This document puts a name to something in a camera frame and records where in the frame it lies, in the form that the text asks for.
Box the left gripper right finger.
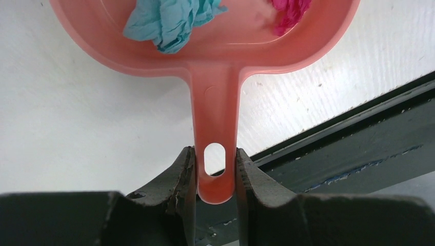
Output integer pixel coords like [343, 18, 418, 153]
[235, 148, 340, 245]

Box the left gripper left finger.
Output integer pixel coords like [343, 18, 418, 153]
[95, 147, 196, 245]

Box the pink plastic dustpan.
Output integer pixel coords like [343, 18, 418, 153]
[50, 1, 359, 204]

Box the light blue paper scrap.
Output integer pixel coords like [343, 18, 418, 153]
[123, 0, 228, 54]

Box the magenta paper scrap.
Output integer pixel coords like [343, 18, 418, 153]
[270, 0, 312, 36]

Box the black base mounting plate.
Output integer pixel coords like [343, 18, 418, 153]
[195, 73, 434, 245]

